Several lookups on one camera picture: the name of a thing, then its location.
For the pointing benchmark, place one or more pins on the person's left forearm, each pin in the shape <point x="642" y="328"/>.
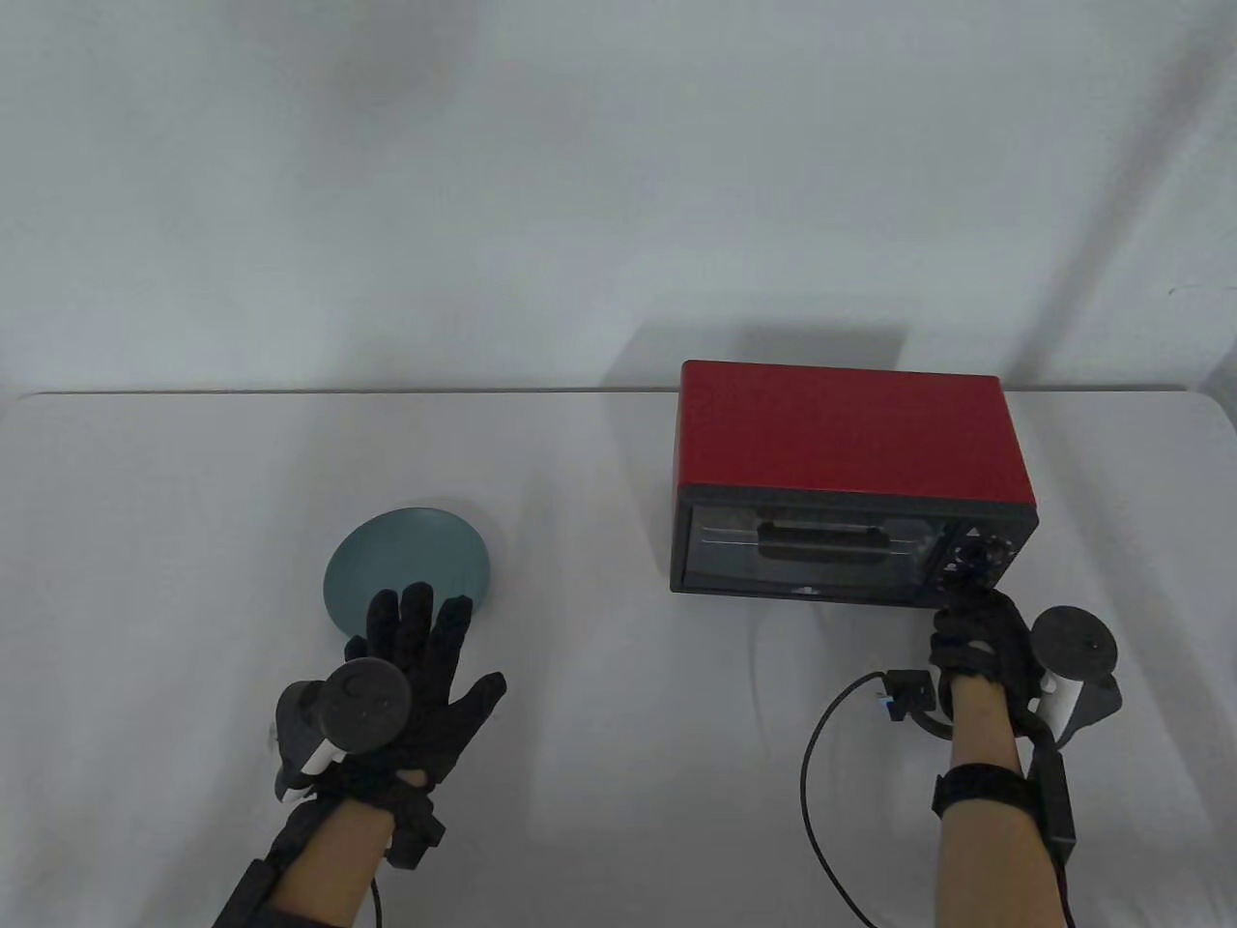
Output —
<point x="333" y="870"/>

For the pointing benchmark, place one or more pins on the red oven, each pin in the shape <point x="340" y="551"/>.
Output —
<point x="850" y="435"/>

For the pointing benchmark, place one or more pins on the teal plate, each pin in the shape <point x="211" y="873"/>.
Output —
<point x="416" y="546"/>

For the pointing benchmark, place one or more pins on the black wrist sensor module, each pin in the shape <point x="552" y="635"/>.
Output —
<point x="417" y="831"/>

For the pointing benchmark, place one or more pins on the black box with white label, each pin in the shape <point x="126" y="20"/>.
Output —
<point x="1053" y="802"/>

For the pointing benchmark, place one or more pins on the person's right hand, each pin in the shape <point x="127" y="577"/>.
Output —
<point x="986" y="638"/>

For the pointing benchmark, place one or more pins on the person's right forearm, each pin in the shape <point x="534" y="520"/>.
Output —
<point x="995" y="870"/>

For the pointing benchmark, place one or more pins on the black hand tracker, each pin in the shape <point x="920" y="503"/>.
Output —
<point x="1073" y="643"/>
<point x="362" y="701"/>

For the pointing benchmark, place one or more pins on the person's left hand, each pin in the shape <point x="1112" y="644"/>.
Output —
<point x="430" y="672"/>

